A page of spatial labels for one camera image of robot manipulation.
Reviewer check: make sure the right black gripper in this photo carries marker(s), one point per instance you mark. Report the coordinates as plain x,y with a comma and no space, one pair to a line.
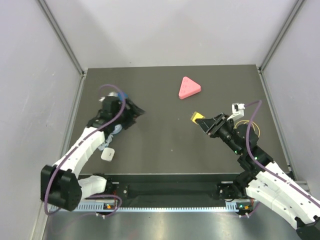
211,126

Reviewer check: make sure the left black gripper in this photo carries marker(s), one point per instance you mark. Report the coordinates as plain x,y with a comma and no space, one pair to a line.
132,113

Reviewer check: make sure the yellow plug adapter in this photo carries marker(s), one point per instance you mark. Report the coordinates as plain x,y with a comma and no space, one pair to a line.
195,116

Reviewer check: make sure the white square charger plug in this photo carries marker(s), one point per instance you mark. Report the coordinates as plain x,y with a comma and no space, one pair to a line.
108,154

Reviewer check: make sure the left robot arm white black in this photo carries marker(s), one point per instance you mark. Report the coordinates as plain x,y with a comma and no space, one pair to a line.
60,185

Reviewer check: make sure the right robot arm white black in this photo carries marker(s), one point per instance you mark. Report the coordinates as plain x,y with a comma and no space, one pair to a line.
262,178

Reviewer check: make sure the blue cube plug adapter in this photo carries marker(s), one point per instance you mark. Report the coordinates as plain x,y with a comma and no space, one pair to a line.
122,95

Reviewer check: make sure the pink triangular power strip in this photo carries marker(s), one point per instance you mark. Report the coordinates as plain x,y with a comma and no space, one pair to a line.
188,88

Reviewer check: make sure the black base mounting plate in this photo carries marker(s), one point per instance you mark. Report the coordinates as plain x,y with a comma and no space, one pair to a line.
216,186

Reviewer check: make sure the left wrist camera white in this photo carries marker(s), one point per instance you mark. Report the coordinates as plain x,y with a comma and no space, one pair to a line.
111,94

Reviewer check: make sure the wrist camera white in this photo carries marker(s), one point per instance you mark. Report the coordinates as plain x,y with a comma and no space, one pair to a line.
238,111
111,94

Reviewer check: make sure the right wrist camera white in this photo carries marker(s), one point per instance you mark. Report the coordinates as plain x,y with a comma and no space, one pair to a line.
238,111

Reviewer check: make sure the left aluminium frame post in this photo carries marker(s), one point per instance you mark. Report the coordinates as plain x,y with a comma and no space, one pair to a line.
60,35

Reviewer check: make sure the aluminium frame post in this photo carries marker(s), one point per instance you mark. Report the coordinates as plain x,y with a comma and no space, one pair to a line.
60,35
281,34

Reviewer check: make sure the right aluminium frame post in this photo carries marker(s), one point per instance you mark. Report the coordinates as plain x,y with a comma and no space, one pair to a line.
281,34

